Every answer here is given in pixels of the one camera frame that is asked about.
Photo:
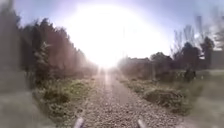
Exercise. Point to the weedy grass verge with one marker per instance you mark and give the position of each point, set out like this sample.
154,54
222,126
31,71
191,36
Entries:
56,96

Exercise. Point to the robot's own part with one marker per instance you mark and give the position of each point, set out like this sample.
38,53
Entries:
78,122
141,124

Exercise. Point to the group of trees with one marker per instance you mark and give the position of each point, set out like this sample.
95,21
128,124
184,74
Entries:
190,55

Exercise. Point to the pale gravel path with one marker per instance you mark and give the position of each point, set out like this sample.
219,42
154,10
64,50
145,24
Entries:
113,100

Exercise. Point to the dry grass verge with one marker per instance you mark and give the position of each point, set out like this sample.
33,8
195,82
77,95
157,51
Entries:
166,95

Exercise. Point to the row of trees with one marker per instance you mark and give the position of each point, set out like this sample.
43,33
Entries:
50,50

